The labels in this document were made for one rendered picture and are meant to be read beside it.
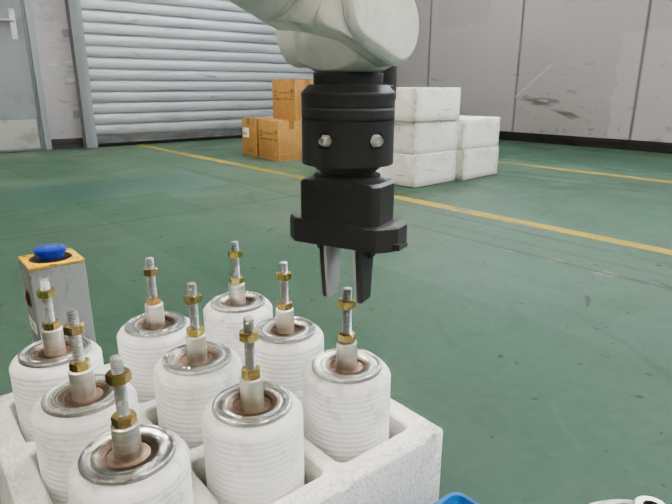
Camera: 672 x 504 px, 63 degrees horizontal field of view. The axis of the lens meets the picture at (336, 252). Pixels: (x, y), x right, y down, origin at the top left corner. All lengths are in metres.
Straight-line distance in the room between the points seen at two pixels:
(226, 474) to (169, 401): 0.12
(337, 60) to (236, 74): 5.83
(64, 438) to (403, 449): 0.33
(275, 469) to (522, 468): 0.47
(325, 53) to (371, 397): 0.34
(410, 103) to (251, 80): 3.55
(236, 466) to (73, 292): 0.41
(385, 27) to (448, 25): 6.31
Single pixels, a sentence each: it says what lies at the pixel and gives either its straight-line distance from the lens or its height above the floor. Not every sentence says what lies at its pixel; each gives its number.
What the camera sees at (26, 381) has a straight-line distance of 0.69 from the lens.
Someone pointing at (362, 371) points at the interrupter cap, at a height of 0.25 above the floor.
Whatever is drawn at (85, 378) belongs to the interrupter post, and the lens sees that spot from 0.59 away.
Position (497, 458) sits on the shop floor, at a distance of 0.92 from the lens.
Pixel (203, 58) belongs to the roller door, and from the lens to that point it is 6.16.
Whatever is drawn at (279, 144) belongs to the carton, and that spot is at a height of 0.13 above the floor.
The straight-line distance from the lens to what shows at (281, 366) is 0.66.
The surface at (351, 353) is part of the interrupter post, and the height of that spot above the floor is 0.27.
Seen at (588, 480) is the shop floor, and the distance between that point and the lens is 0.93.
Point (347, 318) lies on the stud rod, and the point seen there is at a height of 0.31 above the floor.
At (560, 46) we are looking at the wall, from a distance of 6.00.
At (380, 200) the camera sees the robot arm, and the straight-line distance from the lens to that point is 0.51.
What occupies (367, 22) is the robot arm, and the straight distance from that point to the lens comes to 0.46.
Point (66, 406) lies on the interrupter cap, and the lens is 0.59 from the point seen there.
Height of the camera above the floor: 0.54
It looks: 17 degrees down
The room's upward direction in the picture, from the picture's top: straight up
